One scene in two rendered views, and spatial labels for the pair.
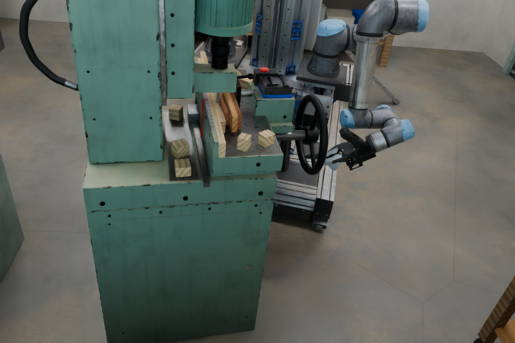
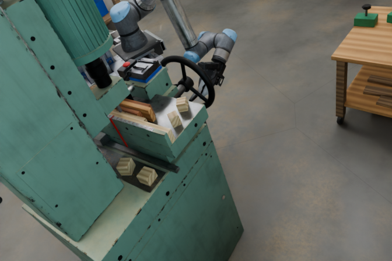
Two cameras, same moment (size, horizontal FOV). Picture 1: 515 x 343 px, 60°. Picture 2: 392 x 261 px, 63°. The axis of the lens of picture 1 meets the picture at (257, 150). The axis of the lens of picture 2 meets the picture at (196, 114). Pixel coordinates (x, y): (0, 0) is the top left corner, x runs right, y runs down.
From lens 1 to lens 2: 48 cm
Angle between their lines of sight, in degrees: 22
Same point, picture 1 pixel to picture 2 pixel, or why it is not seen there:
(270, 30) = not seen: hidden behind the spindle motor
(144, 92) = (79, 147)
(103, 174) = (97, 237)
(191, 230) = (183, 210)
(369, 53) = (175, 3)
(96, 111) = (53, 198)
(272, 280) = not seen: hidden behind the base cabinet
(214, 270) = (209, 220)
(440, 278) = (287, 108)
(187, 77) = (96, 109)
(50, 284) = not seen: outside the picture
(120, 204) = (131, 243)
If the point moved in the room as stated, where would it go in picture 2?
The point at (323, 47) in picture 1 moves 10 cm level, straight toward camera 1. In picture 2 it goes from (126, 27) to (133, 32)
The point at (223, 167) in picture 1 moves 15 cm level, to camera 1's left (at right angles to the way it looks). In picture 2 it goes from (178, 147) to (142, 177)
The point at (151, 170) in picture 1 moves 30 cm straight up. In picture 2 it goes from (126, 199) to (80, 135)
